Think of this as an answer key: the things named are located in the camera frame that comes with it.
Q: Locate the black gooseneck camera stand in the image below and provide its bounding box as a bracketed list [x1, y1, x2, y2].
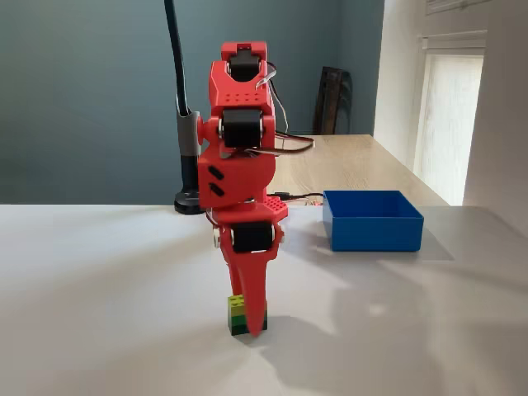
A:
[163, 0, 207, 215]

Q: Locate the window with white blind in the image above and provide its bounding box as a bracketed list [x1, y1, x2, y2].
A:
[412, 29, 490, 207]

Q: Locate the green lego brick stack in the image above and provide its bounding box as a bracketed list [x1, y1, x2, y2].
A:
[226, 293, 268, 337]

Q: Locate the red white servo wire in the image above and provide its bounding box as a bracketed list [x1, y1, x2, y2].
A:
[254, 60, 315, 160]

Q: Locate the blue plastic bin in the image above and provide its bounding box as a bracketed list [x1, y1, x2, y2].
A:
[322, 189, 425, 252]

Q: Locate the black power cable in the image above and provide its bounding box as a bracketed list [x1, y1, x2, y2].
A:
[270, 191, 325, 204]

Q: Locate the light wooden table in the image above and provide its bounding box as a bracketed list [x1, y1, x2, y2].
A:
[267, 134, 451, 207]

